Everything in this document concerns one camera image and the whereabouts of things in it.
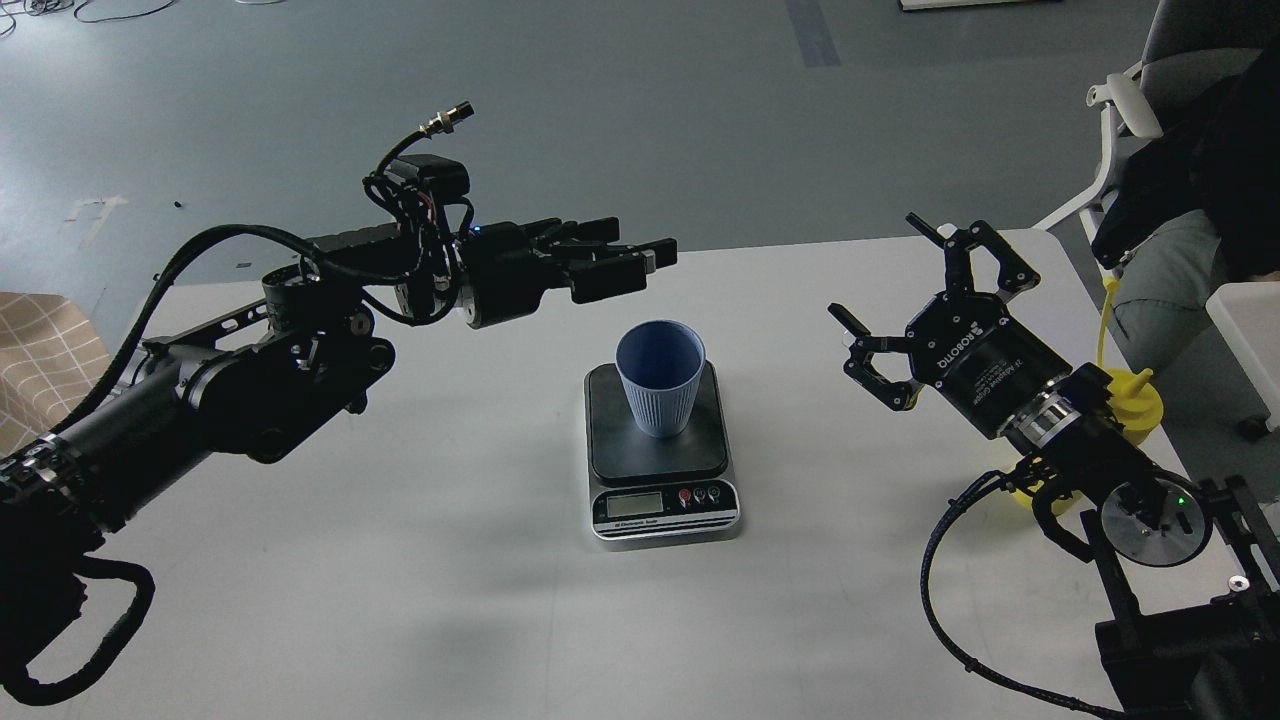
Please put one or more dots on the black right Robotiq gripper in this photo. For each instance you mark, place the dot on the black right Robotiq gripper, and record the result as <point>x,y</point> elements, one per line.
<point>985,365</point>

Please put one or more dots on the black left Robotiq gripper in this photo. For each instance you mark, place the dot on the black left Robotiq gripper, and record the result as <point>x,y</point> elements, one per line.
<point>508,266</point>

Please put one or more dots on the blue ribbed plastic cup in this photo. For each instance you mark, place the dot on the blue ribbed plastic cup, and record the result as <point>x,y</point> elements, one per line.
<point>660,364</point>

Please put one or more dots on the yellow squeeze seasoning bottle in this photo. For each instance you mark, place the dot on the yellow squeeze seasoning bottle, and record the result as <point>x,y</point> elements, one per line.
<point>1135,403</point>

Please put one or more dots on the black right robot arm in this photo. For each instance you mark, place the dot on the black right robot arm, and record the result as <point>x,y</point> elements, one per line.
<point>1092,492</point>

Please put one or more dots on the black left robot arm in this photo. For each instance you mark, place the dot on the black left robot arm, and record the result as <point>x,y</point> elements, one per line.
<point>258,382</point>

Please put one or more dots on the digital kitchen scale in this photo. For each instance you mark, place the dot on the digital kitchen scale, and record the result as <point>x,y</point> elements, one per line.
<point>650,492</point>

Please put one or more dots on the seated person in dark clothes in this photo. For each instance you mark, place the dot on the seated person in dark clothes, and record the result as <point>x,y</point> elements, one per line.
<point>1196,207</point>

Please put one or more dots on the white office chair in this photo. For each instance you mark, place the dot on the white office chair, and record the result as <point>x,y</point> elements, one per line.
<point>1124,113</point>

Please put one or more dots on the white box at right edge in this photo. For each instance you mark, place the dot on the white box at right edge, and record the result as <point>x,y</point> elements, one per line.
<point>1247,316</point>

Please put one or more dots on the beige checkered cloth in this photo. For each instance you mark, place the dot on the beige checkered cloth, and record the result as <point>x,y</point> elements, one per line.
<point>50,357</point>

